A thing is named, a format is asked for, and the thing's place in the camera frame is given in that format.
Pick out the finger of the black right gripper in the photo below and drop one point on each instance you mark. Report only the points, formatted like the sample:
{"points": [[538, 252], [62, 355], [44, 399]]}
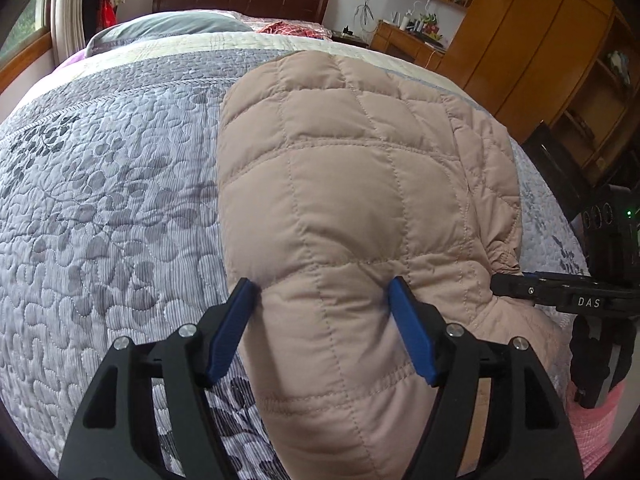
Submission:
{"points": [[540, 287]]}

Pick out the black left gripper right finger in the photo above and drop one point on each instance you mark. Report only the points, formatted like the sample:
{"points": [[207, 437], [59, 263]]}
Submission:
{"points": [[496, 414]]}

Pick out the beige quilted down jacket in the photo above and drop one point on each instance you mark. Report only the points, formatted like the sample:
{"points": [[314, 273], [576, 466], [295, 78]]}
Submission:
{"points": [[334, 177]]}

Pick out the pink sleeved right forearm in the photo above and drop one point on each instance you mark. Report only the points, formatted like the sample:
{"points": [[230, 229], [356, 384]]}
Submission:
{"points": [[593, 427]]}

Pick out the red patterned clothes pile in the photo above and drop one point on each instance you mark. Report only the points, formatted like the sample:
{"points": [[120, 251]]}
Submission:
{"points": [[297, 29]]}

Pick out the black gloved right hand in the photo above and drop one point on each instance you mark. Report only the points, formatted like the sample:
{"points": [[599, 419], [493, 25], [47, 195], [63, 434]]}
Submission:
{"points": [[602, 350]]}

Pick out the grey floral quilted bedspread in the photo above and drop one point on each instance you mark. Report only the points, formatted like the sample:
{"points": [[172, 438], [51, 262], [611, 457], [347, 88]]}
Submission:
{"points": [[110, 228]]}

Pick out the wooden wardrobe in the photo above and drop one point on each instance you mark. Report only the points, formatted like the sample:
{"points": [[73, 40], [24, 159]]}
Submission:
{"points": [[570, 64]]}

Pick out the wooden dresser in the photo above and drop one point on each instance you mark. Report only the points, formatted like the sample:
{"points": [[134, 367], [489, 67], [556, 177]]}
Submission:
{"points": [[391, 40]]}

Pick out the dark bedside nightstand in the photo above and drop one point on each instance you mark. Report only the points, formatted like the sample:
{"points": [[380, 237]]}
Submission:
{"points": [[350, 39]]}

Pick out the wooden framed side window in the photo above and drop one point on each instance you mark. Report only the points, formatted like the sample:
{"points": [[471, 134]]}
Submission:
{"points": [[28, 39]]}

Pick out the grey striped side curtain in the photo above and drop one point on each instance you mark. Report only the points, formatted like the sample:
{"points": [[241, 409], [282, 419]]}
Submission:
{"points": [[66, 29]]}

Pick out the grey pillow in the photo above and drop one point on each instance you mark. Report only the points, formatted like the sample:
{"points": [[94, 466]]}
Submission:
{"points": [[162, 25]]}

